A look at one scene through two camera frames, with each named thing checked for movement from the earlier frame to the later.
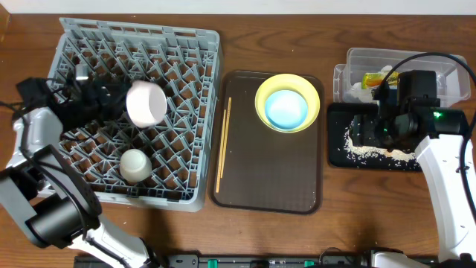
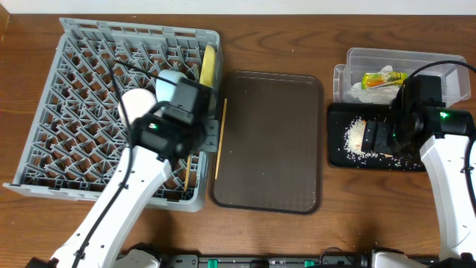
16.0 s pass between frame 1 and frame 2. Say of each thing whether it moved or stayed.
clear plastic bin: stayed
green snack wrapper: stayed
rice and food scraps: moved
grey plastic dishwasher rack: stayed
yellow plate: moved
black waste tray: stayed
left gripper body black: moved
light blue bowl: moved
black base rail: stayed
